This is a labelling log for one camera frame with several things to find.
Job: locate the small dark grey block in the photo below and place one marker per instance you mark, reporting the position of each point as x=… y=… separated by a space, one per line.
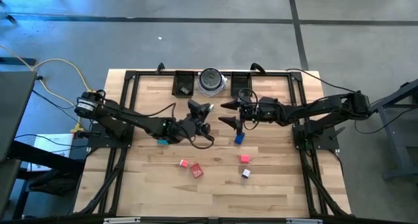
x=185 y=90

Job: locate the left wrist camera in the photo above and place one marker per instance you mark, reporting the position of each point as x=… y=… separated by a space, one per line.
x=195 y=107

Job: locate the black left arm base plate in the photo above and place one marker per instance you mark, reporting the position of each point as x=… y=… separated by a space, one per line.
x=107 y=143

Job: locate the black clamp lever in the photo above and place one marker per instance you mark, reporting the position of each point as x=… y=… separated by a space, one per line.
x=338 y=132
x=88 y=133

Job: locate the white paper booklet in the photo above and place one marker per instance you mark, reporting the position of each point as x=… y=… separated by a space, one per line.
x=55 y=145

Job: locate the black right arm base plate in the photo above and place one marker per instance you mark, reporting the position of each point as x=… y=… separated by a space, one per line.
x=326 y=142

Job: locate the black mesh basket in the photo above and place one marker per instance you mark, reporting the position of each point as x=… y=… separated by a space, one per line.
x=177 y=78
x=241 y=82

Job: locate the teal charger block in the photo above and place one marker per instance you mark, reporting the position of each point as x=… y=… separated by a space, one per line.
x=162 y=142

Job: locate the red box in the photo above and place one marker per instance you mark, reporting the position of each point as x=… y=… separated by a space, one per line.
x=196 y=170

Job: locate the black beam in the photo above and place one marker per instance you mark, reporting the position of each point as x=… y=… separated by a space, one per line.
x=49 y=157

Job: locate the black flat bar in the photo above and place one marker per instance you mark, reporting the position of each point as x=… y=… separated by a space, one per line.
x=16 y=61

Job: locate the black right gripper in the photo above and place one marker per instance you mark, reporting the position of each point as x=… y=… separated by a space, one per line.
x=264 y=114

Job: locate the black metal table frame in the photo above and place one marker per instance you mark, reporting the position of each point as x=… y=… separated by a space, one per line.
x=156 y=74

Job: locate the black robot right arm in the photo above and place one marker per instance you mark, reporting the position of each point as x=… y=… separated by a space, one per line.
x=326 y=106

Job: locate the blue charger block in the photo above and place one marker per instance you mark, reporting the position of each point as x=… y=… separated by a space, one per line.
x=239 y=138

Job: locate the grey metal table frame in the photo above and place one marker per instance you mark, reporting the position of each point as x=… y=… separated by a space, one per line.
x=396 y=142

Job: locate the white charger block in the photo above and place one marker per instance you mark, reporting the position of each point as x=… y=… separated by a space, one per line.
x=246 y=173

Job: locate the black desk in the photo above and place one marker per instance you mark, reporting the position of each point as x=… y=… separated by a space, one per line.
x=16 y=106

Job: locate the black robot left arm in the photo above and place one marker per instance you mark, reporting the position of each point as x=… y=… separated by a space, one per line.
x=130 y=119

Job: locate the black bag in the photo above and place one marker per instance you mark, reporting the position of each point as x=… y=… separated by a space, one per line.
x=52 y=183

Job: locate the silver bracket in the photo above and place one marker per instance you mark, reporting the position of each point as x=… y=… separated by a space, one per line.
x=303 y=221
x=121 y=220

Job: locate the pink labelled charger block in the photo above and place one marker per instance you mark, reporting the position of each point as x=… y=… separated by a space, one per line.
x=245 y=158

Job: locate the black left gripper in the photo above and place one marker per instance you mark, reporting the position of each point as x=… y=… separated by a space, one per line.
x=194 y=129

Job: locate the yellow plug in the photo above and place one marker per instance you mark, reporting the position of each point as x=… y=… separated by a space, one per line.
x=90 y=90
x=77 y=129

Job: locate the small red charger block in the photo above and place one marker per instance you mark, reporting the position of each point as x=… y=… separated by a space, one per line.
x=184 y=163

